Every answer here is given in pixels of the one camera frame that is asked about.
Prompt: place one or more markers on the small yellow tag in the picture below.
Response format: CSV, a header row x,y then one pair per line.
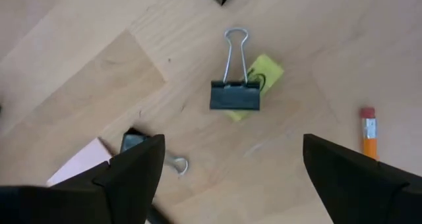
x,y
267,69

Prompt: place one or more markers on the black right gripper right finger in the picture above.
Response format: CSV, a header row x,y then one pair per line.
x,y
356,191

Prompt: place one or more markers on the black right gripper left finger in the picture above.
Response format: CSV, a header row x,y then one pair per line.
x,y
125,184

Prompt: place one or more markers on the orange pencil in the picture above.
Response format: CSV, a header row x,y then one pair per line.
x,y
370,145

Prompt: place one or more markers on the pink sticky note pad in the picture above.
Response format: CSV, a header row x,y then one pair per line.
x,y
82,164

